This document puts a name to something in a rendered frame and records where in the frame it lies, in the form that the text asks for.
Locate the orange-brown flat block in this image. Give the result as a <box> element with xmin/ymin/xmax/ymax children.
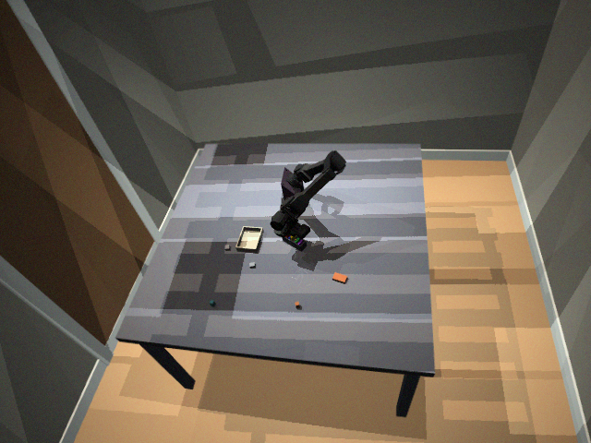
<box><xmin>332</xmin><ymin>272</ymin><xmax>347</xmax><ymax>284</ymax></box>

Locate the cream rectangular tray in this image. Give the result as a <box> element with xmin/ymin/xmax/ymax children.
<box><xmin>235</xmin><ymin>226</ymin><xmax>264</xmax><ymax>253</ymax></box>

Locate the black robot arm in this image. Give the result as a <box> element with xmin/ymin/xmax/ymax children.
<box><xmin>271</xmin><ymin>150</ymin><xmax>346</xmax><ymax>238</ymax></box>

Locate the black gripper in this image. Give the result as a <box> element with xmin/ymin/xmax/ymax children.
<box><xmin>271</xmin><ymin>211</ymin><xmax>310</xmax><ymax>239</ymax></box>

